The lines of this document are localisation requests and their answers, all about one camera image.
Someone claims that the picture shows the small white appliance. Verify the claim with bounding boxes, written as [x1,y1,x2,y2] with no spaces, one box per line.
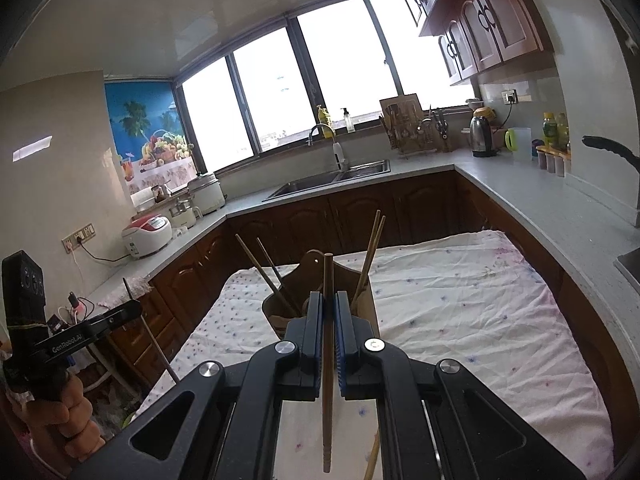
[169,199,203,231]

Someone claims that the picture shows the black power cable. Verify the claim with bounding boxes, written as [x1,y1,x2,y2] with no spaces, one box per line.
[77,242,133,263]

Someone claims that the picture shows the spice jar set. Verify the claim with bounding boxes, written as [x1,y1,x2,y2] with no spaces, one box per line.
[535,146,568,178]

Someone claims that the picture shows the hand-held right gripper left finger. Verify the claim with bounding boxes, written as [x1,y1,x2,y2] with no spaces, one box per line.
[70,291,327,480]

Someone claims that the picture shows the wooden chopstick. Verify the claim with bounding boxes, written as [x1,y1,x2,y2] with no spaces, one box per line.
[361,216,387,281]
[365,432,379,480]
[352,209,382,306]
[321,253,335,473]
[235,233,301,317]

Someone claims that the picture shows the wooden utensil holder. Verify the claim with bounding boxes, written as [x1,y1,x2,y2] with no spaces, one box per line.
[261,249,381,341]

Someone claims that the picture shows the yellow detergent bottle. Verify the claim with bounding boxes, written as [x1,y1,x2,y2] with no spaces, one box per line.
[316,105,335,139]

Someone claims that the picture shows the white electric cooker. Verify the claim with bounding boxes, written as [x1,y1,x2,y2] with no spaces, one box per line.
[187,172,226,215]

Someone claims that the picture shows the knife block with scissors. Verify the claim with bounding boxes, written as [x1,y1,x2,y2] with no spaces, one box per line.
[417,105,453,153]

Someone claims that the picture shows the wall socket strip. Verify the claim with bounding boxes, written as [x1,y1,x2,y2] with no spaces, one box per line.
[61,223,96,252]

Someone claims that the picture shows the tropical fruit wall poster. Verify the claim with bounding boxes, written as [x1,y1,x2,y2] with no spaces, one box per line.
[104,81,196,196]

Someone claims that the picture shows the grey kitchen countertop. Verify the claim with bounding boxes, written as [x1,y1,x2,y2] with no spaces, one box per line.
[95,147,640,331]

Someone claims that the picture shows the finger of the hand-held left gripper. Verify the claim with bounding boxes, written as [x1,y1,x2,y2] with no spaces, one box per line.
[90,301,142,341]

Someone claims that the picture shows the chrome faucet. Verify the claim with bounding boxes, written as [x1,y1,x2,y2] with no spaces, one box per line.
[307,123,351,171]

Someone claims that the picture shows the steel sink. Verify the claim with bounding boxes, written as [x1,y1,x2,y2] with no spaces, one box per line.
[262,159,391,203]

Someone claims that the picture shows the tangled charging cables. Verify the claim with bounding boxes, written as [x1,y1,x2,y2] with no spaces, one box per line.
[65,292,98,321]

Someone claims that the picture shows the white lace cloth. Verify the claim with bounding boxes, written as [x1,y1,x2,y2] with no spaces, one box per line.
[97,277,153,308]

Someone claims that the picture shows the wooden base cabinets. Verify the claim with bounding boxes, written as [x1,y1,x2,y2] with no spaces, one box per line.
[107,170,640,456]

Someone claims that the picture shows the black stove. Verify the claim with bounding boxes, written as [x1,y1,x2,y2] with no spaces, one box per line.
[615,247,640,291]

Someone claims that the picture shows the wooden wall cabinets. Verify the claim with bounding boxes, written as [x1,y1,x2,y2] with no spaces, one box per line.
[385,0,546,86]

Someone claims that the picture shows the kitchen window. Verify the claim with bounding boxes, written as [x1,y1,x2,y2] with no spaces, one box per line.
[175,0,476,173]

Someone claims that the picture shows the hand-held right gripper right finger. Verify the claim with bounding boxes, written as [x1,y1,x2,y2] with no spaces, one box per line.
[334,291,587,480]

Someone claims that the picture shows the steel electric kettle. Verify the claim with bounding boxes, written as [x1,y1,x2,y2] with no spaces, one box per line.
[469,115,496,158]

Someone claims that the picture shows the person's left hand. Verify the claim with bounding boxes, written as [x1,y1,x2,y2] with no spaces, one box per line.
[11,376,107,462]

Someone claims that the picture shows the white pink rice cooker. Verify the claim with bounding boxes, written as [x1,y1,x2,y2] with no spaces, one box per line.
[122,214,173,260]

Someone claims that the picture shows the wooden cutting board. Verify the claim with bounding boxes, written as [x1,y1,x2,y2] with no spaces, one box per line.
[378,92,426,153]

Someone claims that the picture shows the clear pitcher green handle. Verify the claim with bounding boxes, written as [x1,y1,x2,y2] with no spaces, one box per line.
[504,127,533,161]

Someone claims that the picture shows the floral white tablecloth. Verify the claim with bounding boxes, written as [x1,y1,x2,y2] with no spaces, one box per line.
[135,230,616,480]

